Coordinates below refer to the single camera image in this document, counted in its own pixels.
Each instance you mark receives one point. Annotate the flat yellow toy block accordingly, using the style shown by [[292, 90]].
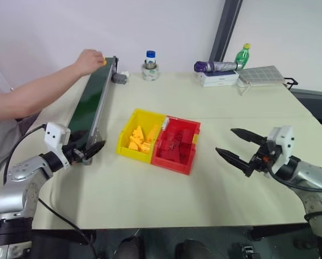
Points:
[[133, 146]]

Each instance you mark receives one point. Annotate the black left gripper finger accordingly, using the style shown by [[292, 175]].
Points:
[[96, 149], [78, 136]]

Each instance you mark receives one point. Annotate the white bin label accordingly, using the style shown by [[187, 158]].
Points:
[[164, 124]]

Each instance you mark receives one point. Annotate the person's white shirt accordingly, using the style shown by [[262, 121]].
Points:
[[1, 145]]

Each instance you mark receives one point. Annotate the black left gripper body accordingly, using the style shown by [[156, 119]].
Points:
[[74, 155]]

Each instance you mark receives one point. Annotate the yellow plastic bin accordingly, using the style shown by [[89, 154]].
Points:
[[142, 118]]

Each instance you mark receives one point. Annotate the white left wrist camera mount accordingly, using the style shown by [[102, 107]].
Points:
[[54, 135]]

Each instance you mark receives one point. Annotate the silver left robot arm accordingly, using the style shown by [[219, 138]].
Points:
[[20, 183]]

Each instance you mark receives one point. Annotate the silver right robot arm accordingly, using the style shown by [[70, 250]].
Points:
[[311, 183]]

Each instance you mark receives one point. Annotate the person's bare forearm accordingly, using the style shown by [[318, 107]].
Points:
[[36, 94]]

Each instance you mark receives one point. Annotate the small blue-capped bottle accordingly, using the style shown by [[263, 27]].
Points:
[[151, 58]]

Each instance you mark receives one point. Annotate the clear tape roll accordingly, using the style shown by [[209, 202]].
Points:
[[150, 74]]

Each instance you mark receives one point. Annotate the white grid rack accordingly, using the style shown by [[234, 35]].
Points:
[[260, 74]]

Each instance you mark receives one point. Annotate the long yellow toy block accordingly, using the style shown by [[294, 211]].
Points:
[[153, 132]]

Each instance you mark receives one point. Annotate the green bottle yellow cap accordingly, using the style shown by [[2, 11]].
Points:
[[243, 58]]

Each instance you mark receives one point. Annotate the red plastic bin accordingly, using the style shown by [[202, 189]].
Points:
[[177, 162]]

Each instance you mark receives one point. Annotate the dark grey door frame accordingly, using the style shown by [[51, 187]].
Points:
[[225, 29]]

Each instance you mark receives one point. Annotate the person's bare hand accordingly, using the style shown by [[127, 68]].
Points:
[[89, 62]]

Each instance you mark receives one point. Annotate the green conveyor belt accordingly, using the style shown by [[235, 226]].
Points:
[[92, 99]]

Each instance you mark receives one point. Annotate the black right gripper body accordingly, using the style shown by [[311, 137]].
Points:
[[260, 162]]

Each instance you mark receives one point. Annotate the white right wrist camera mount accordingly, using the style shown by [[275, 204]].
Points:
[[283, 143]]

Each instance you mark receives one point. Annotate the folded purple grey umbrella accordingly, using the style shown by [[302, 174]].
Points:
[[217, 66]]

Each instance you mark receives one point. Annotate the white flat carton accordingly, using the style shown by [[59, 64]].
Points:
[[220, 79]]

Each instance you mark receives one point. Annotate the studded yellow toy block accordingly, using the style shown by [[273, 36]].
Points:
[[137, 133]]

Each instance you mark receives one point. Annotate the red toy block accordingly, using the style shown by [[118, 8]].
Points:
[[171, 155]]

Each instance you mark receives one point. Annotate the yellow bin clip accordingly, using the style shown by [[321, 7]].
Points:
[[196, 139]]

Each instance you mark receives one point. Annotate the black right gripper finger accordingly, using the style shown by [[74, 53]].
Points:
[[247, 135], [232, 158]]

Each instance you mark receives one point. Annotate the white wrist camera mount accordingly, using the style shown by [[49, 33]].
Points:
[[54, 135], [283, 143]]

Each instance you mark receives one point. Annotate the small yellow toy block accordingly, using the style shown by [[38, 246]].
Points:
[[104, 61]]

